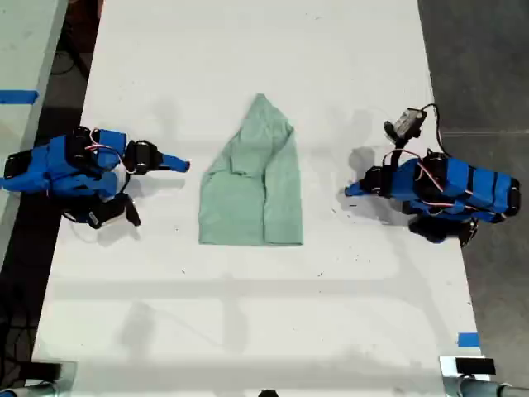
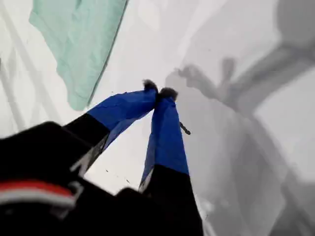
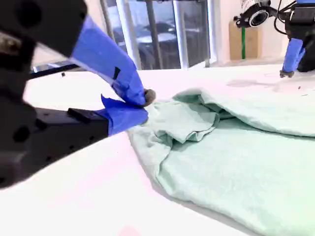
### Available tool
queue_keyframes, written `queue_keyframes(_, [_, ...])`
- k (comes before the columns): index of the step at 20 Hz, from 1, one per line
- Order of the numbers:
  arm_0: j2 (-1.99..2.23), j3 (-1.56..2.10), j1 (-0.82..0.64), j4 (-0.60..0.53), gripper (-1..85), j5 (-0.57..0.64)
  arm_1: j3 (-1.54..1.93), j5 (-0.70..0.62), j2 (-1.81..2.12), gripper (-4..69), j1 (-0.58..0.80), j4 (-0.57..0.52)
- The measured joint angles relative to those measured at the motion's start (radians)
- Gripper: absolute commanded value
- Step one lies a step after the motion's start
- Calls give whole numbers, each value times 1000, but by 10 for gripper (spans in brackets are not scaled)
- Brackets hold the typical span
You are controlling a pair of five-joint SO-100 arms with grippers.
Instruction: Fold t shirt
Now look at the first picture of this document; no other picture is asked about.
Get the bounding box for red white arm wire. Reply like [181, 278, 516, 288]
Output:
[415, 159, 448, 194]
[88, 127, 137, 175]

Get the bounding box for black camera stalk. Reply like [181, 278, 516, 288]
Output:
[110, 173, 132, 203]
[382, 136, 417, 170]

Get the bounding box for pale green T-shirt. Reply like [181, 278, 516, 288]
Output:
[198, 93, 305, 247]

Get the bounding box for shiny metal clamp plate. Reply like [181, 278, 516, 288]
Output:
[438, 355, 497, 397]

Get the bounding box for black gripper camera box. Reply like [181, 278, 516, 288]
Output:
[87, 193, 142, 230]
[383, 107, 427, 141]

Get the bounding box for long blue tape strip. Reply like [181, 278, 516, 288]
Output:
[0, 89, 41, 104]

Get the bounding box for black camera cable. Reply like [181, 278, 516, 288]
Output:
[421, 103, 446, 156]
[61, 209, 94, 227]

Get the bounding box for grey metal pipe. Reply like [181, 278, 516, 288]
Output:
[0, 382, 59, 397]
[444, 375, 529, 397]

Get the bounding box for small black box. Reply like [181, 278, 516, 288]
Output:
[455, 357, 496, 375]
[18, 361, 63, 384]

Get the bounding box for white side table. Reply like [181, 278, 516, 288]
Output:
[0, 0, 69, 257]

